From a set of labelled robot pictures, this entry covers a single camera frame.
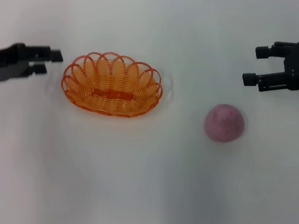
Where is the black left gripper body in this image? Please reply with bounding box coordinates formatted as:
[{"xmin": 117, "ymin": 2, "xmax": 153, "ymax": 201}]
[{"xmin": 0, "ymin": 41, "xmax": 32, "ymax": 85}]

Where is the pink peach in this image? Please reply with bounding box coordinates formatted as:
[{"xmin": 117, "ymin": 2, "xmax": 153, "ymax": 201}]
[{"xmin": 202, "ymin": 102, "xmax": 247, "ymax": 145}]

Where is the orange woven plastic basket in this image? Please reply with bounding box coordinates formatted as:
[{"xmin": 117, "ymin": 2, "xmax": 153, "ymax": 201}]
[{"xmin": 58, "ymin": 48, "xmax": 167, "ymax": 121}]

